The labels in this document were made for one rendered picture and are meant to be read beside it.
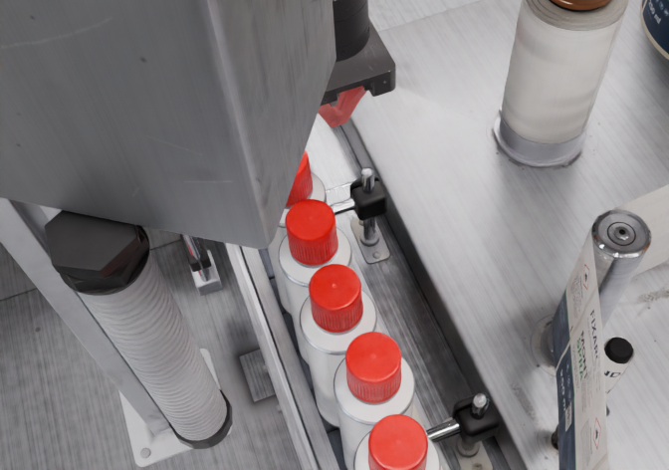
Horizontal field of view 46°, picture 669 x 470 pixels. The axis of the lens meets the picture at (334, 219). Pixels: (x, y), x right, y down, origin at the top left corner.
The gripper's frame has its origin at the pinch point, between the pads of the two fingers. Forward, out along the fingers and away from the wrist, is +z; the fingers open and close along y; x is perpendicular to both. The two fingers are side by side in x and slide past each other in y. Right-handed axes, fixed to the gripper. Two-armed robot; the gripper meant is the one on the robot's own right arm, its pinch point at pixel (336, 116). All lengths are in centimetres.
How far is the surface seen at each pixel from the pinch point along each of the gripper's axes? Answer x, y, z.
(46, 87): 15.2, -23.9, -34.0
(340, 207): 0.9, -1.7, 10.6
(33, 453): 33.9, -10.7, 18.5
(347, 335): 6.4, -20.0, -3.0
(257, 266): 10.1, -7.8, 5.4
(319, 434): 10.1, -22.6, 5.6
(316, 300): 7.9, -18.8, -6.7
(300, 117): 8.2, -23.4, -29.0
